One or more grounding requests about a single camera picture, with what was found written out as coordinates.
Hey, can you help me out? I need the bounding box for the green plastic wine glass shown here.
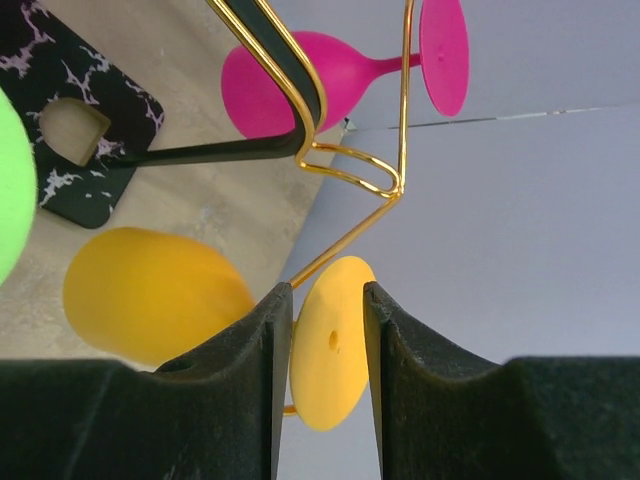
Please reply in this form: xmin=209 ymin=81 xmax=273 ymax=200
xmin=0 ymin=91 xmax=37 ymax=283

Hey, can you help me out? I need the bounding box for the orange plastic wine glass front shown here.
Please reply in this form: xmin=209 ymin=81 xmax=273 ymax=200
xmin=62 ymin=227 xmax=375 ymax=431

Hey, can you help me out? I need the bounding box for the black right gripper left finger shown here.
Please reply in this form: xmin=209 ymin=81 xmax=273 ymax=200
xmin=1 ymin=283 xmax=293 ymax=479

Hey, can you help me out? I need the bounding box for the pink plastic wine glass front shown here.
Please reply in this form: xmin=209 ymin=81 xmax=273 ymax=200
xmin=220 ymin=0 xmax=471 ymax=140

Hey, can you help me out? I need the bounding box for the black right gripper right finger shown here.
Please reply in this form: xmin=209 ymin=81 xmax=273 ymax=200
xmin=363 ymin=282 xmax=639 ymax=479

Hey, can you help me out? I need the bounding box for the gold wire wine glass rack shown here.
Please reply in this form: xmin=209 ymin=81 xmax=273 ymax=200
xmin=0 ymin=0 xmax=416 ymax=416

